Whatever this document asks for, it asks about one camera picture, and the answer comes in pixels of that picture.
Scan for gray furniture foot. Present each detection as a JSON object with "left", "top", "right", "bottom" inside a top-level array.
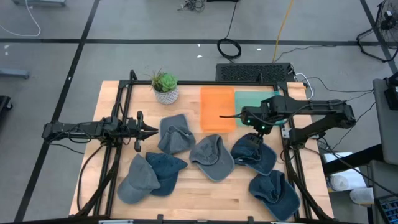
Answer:
[{"left": 0, "top": 68, "right": 30, "bottom": 80}]

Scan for white paper roll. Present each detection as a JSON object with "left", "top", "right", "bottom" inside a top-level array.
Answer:
[
  {"left": 328, "top": 169, "right": 368, "bottom": 192},
  {"left": 349, "top": 186, "right": 375, "bottom": 205}
]

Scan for orange translucent plastic bin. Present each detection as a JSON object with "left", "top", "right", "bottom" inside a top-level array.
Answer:
[{"left": 200, "top": 86, "right": 238, "bottom": 134}]

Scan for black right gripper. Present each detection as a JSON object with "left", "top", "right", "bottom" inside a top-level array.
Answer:
[{"left": 241, "top": 105, "right": 275, "bottom": 144}]

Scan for white floor cable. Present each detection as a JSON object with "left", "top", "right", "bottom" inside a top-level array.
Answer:
[{"left": 0, "top": 0, "right": 42, "bottom": 37}]

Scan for black floor object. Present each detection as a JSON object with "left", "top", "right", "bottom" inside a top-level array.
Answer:
[{"left": 0, "top": 95, "right": 14, "bottom": 123}]

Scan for black cable with coil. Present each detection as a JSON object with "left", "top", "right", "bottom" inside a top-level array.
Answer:
[{"left": 216, "top": 0, "right": 243, "bottom": 60}]

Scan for potted succulent in patterned pot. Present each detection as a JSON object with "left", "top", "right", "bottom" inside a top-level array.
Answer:
[{"left": 145, "top": 67, "right": 180, "bottom": 106}]

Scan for gray cabinet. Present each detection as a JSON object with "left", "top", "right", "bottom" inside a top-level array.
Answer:
[{"left": 372, "top": 77, "right": 398, "bottom": 166}]

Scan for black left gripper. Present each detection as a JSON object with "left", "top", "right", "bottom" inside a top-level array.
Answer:
[{"left": 126, "top": 111, "right": 159, "bottom": 152}]

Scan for dark blue denim baseball cap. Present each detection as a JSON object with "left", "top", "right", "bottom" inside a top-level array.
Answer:
[
  {"left": 248, "top": 169, "right": 302, "bottom": 222},
  {"left": 145, "top": 151, "right": 189, "bottom": 197},
  {"left": 230, "top": 133, "right": 278, "bottom": 177}
]

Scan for black aluminium table frame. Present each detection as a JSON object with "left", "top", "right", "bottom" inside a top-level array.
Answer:
[{"left": 70, "top": 69, "right": 335, "bottom": 224}]

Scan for green translucent plastic bin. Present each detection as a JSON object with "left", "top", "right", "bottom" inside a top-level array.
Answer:
[{"left": 233, "top": 90, "right": 289, "bottom": 127}]

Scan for black cable bundle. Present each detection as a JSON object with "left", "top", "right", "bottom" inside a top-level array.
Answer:
[{"left": 177, "top": 0, "right": 206, "bottom": 13}]

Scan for yellow cable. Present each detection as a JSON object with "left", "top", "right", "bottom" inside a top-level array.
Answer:
[{"left": 272, "top": 0, "right": 295, "bottom": 63}]

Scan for black device on cabinet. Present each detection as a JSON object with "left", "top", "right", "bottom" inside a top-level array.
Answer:
[{"left": 383, "top": 72, "right": 398, "bottom": 111}]

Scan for gray furniture bar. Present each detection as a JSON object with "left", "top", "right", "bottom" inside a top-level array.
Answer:
[{"left": 12, "top": 0, "right": 67, "bottom": 7}]

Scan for black perforated computer case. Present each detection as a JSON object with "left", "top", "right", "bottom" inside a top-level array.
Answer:
[{"left": 215, "top": 62, "right": 296, "bottom": 83}]

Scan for gray baseball cap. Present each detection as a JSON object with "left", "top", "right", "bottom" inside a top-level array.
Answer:
[
  {"left": 157, "top": 113, "right": 197, "bottom": 156},
  {"left": 188, "top": 134, "right": 236, "bottom": 183},
  {"left": 116, "top": 153, "right": 162, "bottom": 205}
]

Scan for white cable by computer case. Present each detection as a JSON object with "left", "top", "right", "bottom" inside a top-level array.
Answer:
[{"left": 294, "top": 72, "right": 315, "bottom": 101}]

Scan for black floor fan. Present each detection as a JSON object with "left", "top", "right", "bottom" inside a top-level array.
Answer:
[{"left": 356, "top": 0, "right": 398, "bottom": 63}]

